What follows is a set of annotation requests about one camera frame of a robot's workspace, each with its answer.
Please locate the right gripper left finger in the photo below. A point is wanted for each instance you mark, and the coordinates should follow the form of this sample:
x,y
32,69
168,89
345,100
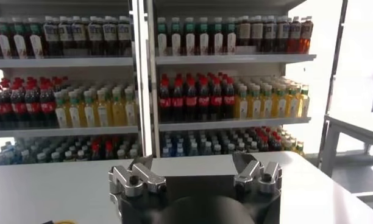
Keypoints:
x,y
139,175

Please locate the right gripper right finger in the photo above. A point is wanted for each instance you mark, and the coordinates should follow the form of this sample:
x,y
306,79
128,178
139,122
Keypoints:
x,y
250,172

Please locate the water bottle blue label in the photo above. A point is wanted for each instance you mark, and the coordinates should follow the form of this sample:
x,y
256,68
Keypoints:
x,y
180,150
166,151

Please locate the cola bottle red cap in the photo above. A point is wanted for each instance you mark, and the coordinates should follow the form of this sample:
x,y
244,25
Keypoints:
x,y
165,102
3,106
191,101
18,106
216,100
228,100
203,101
178,102
109,150
32,106
95,152
47,105

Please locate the yellow juice bottle white cap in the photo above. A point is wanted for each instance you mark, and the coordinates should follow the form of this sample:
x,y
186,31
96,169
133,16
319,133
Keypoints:
x,y
299,148
291,145

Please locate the yellow juice bottle white label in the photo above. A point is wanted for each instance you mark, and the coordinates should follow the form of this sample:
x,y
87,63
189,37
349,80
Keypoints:
x,y
61,114
130,110
89,112
267,104
102,112
293,103
255,105
304,103
118,111
281,104
242,105
74,113

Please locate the grey metal shelving unit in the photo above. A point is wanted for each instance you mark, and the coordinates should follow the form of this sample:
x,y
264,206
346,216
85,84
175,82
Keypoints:
x,y
153,76
137,76

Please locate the dark tea bottle green label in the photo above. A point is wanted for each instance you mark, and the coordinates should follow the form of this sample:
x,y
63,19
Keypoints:
x,y
162,41
20,42
36,42
203,41
231,41
175,41
217,41
190,41
4,42

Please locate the dark drink bottle beige label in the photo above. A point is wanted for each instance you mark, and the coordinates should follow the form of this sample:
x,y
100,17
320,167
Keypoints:
x,y
256,32
244,32

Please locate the dark drink bottle blue label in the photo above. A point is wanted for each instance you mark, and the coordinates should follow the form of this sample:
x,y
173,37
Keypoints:
x,y
51,35
269,32
95,33
282,32
80,33
124,32
109,32
65,34

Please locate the dark slanted pole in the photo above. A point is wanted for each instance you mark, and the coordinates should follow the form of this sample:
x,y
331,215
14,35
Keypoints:
x,y
335,58

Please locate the red drink bottle blue label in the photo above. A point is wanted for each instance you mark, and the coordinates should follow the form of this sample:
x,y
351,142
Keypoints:
x,y
294,33
306,35

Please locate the grey metal frame table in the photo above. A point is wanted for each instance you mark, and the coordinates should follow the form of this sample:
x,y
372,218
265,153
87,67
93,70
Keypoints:
x,y
329,143

